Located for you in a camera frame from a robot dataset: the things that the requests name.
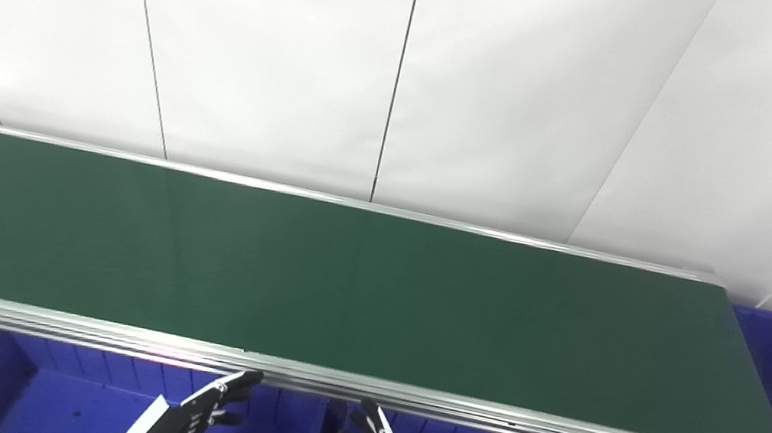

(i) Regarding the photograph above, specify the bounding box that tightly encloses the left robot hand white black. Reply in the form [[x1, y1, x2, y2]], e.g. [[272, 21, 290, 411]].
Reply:
[[116, 351, 265, 433]]

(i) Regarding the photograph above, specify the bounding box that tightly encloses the green conveyor belt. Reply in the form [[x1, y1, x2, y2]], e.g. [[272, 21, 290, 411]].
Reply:
[[0, 122, 772, 433], [0, 129, 772, 433]]

